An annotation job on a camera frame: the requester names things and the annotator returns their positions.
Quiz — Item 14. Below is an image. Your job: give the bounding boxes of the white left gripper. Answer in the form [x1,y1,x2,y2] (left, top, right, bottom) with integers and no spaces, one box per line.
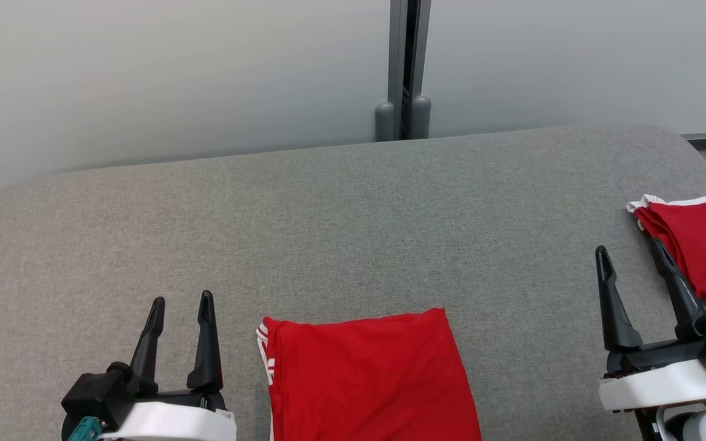
[101,290,238,441]

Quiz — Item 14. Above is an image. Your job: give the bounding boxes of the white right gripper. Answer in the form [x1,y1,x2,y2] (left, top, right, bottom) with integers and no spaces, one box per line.
[595,238,706,441]

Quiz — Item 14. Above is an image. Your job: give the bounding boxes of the red jersey white sleeves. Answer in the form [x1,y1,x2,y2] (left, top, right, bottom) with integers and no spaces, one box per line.
[256,307,482,441]

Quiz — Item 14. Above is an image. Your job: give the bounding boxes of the grey metal partition post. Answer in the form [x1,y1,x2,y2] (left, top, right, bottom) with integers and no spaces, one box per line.
[388,0,432,140]

